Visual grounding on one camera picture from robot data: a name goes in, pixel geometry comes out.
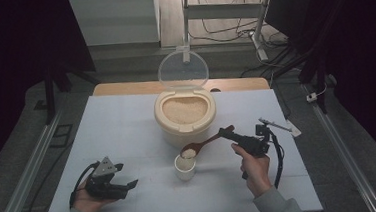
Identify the pale blue table mat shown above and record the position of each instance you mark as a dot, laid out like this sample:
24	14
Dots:
117	131

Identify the black stand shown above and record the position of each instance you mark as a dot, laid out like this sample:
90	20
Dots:
50	95
319	76

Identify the dark curtain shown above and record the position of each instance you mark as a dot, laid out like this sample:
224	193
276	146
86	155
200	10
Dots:
6	65
366	56

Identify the white tag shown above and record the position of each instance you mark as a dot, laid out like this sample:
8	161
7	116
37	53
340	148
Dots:
296	132

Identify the white rice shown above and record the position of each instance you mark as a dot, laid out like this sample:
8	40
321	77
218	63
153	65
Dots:
184	110

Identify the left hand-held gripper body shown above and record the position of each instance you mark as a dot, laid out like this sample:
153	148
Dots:
103	188

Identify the person's right hand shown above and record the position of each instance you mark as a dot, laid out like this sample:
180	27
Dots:
257	173

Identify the cream plastic rice container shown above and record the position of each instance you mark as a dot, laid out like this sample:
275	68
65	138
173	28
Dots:
184	133

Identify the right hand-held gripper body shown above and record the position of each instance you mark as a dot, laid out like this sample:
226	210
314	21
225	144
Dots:
252	144

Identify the clear round container lid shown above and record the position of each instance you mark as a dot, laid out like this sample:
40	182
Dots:
182	68

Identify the aluminium rail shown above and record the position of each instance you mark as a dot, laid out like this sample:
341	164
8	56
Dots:
27	177
343	152

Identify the white cup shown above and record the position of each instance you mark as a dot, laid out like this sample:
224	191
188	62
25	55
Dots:
184	172

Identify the small heap of rice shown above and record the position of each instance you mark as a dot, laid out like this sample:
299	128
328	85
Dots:
188	153

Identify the pale cabinet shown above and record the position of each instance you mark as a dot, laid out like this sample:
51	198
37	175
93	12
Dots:
113	21

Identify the white desk frame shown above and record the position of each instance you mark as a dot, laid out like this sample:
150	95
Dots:
223	11

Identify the person's left hand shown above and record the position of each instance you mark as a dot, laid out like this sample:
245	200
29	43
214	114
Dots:
87	203

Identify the brown wooden spoon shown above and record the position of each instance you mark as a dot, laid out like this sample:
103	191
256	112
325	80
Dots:
205	144

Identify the small white box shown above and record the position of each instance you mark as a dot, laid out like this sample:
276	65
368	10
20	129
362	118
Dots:
311	97

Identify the dark table grommet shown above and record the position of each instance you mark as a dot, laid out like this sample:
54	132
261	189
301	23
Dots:
215	90

